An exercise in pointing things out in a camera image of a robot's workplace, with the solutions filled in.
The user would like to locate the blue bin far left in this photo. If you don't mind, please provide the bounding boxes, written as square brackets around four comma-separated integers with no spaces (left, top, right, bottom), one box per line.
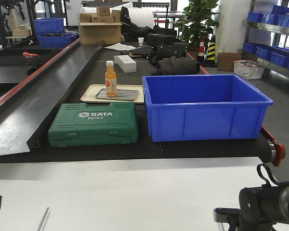
[38,33,79,49]

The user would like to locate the white rectangular box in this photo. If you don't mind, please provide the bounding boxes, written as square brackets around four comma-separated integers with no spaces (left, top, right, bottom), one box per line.
[114,55,137,73]

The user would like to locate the dark grey cloth bag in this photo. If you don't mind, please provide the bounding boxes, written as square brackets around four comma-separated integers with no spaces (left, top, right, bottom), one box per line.
[151,56,200,76]

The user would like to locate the black conveyor belt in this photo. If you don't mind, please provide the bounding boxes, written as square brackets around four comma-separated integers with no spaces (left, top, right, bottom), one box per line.
[0,43,275,164]

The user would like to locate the green SATA tool case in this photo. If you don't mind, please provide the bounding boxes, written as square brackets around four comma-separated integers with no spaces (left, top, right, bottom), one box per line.
[48,102,138,147]

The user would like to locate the green black screwdriver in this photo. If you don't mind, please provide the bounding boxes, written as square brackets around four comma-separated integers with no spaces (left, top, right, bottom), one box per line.
[37,207,50,231]

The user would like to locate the large cardboard box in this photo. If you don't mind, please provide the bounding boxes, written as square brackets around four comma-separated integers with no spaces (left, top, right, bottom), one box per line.
[79,22,121,45]

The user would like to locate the orange juice bottle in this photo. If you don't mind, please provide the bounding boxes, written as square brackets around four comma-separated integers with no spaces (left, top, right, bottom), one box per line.
[105,61,118,97]

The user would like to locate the red conveyor end bracket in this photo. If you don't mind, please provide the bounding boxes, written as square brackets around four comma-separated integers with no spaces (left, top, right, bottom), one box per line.
[261,127,286,167]

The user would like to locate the white woven basket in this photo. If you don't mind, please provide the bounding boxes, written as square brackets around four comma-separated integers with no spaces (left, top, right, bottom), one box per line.
[233,60,265,80]

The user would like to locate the traffic cone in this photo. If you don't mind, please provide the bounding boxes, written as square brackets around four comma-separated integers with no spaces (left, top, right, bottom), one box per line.
[202,35,216,67]

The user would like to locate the beige plastic tray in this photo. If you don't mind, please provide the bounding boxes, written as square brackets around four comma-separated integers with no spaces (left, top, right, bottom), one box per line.
[80,84,144,104]

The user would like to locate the white paper cup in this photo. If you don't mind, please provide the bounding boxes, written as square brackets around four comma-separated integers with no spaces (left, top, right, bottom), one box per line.
[138,37,145,46]

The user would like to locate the large blue plastic bin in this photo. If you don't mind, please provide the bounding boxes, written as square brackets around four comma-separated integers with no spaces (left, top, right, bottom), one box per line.
[142,74,273,142]

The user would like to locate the small steel tray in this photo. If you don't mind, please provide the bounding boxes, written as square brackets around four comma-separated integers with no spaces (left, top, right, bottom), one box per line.
[95,89,144,102]

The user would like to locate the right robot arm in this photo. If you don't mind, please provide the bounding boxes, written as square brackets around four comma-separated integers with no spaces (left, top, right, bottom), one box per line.
[213,164,289,231]

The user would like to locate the green potted plant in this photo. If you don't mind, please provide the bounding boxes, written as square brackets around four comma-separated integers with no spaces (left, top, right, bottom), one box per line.
[174,0,220,49]

